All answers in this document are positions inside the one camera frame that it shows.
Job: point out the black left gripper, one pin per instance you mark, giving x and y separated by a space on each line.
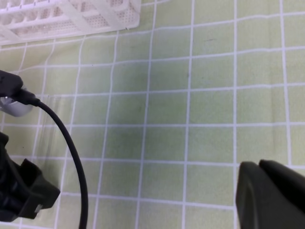
24 191

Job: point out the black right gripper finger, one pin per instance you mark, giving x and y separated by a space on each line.
270 195

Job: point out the green checkered tablecloth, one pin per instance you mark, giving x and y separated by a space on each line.
162 115

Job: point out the white plastic test tube rack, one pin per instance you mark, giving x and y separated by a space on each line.
34 20

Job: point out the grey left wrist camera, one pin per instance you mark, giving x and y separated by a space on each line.
16 103

